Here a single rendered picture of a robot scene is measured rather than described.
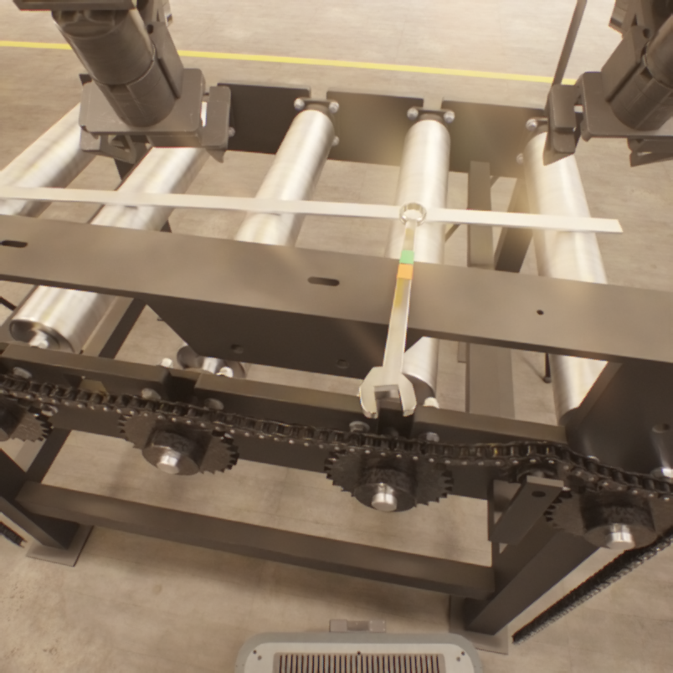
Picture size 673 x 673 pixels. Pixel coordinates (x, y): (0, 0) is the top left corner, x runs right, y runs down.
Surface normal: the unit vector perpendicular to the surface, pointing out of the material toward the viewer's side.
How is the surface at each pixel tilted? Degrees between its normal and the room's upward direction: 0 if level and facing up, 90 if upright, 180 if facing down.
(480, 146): 90
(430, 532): 0
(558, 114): 30
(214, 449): 90
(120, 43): 111
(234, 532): 0
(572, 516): 90
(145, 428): 90
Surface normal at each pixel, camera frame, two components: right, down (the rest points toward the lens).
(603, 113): 0.00, -0.19
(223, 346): -0.18, 0.74
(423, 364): 0.58, -0.44
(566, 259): -0.50, -0.63
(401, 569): 0.00, -0.65
